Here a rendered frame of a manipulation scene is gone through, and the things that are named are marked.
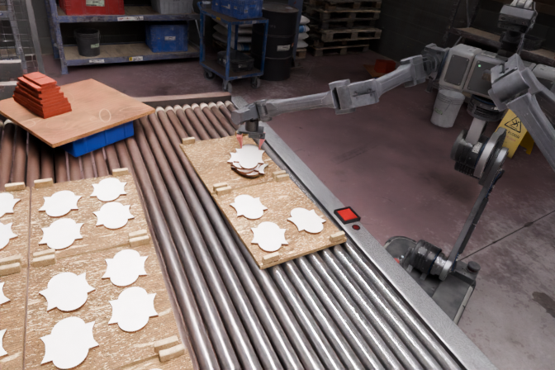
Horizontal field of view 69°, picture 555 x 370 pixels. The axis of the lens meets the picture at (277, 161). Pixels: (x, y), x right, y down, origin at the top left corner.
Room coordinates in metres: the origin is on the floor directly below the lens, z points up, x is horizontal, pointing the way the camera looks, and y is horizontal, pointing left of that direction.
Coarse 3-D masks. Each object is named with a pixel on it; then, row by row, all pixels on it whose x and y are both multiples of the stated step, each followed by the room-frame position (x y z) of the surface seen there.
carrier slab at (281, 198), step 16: (240, 192) 1.31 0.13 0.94; (256, 192) 1.32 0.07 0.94; (272, 192) 1.34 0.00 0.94; (288, 192) 1.35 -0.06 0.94; (224, 208) 1.19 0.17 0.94; (272, 208) 1.23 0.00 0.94; (288, 208) 1.25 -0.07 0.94; (304, 208) 1.26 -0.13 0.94; (240, 224) 1.12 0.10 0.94; (256, 224) 1.13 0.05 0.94; (288, 224) 1.15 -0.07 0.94; (288, 240) 1.07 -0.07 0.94; (304, 240) 1.08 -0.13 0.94; (320, 240) 1.09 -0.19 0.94; (256, 256) 0.97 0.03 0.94; (288, 256) 0.99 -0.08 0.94
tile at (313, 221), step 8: (296, 208) 1.24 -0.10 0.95; (296, 216) 1.19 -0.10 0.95; (304, 216) 1.20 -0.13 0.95; (312, 216) 1.20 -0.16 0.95; (296, 224) 1.15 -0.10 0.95; (304, 224) 1.15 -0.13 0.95; (312, 224) 1.16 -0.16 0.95; (320, 224) 1.17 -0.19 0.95; (312, 232) 1.11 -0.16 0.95; (320, 232) 1.13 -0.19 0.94
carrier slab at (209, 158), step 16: (192, 144) 1.64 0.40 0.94; (208, 144) 1.66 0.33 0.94; (224, 144) 1.68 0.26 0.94; (256, 144) 1.72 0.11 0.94; (192, 160) 1.50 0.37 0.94; (208, 160) 1.51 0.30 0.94; (224, 160) 1.53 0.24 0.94; (272, 160) 1.58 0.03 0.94; (208, 176) 1.39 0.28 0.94; (224, 176) 1.41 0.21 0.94; (240, 176) 1.42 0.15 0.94; (256, 176) 1.44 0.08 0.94
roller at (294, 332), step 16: (176, 128) 1.82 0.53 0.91; (240, 240) 1.06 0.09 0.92; (256, 272) 0.93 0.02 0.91; (272, 288) 0.86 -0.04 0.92; (272, 304) 0.82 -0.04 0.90; (288, 320) 0.75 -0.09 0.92; (288, 336) 0.72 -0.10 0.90; (304, 336) 0.71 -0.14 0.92; (304, 352) 0.67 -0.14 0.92; (320, 368) 0.62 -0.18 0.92
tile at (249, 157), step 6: (252, 144) 1.55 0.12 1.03; (240, 150) 1.50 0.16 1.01; (246, 150) 1.51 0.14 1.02; (252, 150) 1.51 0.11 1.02; (258, 150) 1.51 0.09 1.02; (264, 150) 1.52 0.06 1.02; (240, 156) 1.47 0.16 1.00; (246, 156) 1.47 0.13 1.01; (252, 156) 1.48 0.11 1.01; (258, 156) 1.48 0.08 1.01; (234, 162) 1.44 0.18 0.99; (240, 162) 1.44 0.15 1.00; (246, 162) 1.44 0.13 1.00; (252, 162) 1.44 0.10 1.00; (258, 162) 1.45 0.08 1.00; (246, 168) 1.41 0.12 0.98; (252, 168) 1.42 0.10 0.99
